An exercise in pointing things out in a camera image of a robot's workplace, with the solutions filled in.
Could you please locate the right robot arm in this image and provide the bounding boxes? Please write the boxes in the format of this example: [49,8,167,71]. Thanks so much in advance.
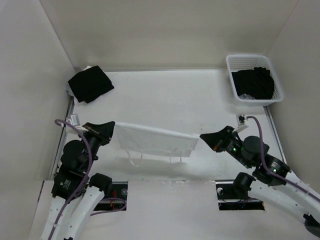
[200,126,320,237]

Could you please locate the white plastic laundry basket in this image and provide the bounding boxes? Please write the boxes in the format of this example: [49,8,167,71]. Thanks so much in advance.
[225,54,284,107]

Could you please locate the black tank top in basket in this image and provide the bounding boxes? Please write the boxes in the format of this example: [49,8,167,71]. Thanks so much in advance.
[231,67,275,100]

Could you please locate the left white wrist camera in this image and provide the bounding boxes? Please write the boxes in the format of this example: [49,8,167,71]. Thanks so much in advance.
[66,114,81,127]

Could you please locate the right aluminium table rail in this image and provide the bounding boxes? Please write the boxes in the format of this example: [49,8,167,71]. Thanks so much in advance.
[263,106,287,164]

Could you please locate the aluminium table rail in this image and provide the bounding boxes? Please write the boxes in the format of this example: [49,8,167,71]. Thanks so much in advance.
[48,96,75,180]
[263,106,287,164]

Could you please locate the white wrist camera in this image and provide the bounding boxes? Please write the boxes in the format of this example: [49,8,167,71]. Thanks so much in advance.
[233,114,249,133]
[66,114,81,127]

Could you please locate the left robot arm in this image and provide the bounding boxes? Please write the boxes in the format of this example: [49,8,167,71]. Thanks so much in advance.
[40,119,116,240]

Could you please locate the grey garment in basket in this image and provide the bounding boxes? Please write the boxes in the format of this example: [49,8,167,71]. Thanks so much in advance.
[238,93,255,101]

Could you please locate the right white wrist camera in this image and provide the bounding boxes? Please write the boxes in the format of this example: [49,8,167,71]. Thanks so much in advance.
[233,114,249,133]

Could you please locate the folded black tank top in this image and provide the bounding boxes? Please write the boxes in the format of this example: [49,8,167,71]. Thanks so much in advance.
[68,65,115,104]

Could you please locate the left aluminium table rail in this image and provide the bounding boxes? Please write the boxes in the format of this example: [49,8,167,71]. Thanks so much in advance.
[48,96,75,180]

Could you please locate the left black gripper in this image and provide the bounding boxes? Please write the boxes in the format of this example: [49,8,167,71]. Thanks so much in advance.
[79,120,116,171]

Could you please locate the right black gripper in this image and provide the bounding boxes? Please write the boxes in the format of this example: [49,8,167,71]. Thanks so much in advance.
[199,124,252,168]

